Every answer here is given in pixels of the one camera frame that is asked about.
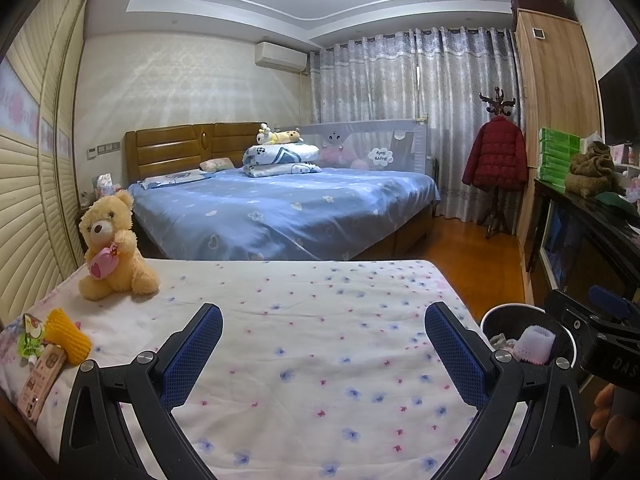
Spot person's right hand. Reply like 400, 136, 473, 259
589, 382, 640, 463

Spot blue printed pillow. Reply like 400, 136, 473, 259
139, 170, 211, 190

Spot wall switch panel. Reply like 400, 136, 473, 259
87, 142, 122, 160

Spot brown wooden headboard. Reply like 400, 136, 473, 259
124, 122, 268, 188

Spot brown knitted cloth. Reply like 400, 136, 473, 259
565, 142, 617, 198

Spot pink tissue pack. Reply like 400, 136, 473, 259
91, 172, 115, 198

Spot wooden wardrobe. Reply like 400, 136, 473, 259
511, 7, 603, 281

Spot stack of green tissue packs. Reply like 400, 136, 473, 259
537, 127, 581, 193

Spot grey patterned curtain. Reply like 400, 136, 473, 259
307, 27, 521, 221

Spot grey bed guard rail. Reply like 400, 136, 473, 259
297, 117, 430, 176

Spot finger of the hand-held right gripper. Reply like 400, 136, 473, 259
587, 285, 640, 322
544, 289, 606, 348

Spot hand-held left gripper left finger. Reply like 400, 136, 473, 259
62, 302, 224, 480

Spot black tv cabinet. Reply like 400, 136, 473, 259
525, 179, 640, 311

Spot white air conditioner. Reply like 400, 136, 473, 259
255, 41, 308, 73

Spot pink flat box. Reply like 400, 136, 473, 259
20, 347, 68, 423

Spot green printed wrapper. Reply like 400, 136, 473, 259
17, 312, 51, 361

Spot white bin with black liner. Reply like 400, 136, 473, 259
479, 303, 580, 386

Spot black television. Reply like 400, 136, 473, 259
597, 52, 640, 146

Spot white foam fruit net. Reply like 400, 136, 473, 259
514, 324, 557, 367

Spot dark green cap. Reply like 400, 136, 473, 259
595, 191, 640, 221

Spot red padded jacket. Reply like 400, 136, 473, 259
461, 116, 529, 192

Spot cream louvred closet doors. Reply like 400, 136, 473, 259
0, 0, 98, 321

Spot bed with blue sheet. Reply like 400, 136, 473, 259
127, 166, 442, 263

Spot folded printed quilt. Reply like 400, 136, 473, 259
242, 144, 323, 178

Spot pink plush toy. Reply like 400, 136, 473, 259
320, 145, 351, 165

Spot yellow foam fruit net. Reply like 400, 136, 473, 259
45, 307, 93, 366

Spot dark wooden coat rack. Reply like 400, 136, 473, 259
479, 87, 518, 240

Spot floral tablecloth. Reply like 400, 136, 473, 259
0, 259, 531, 480

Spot yellow teddy bear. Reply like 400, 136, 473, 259
77, 190, 161, 302

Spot dark box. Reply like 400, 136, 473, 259
510, 0, 576, 21

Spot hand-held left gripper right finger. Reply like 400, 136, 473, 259
424, 302, 593, 480

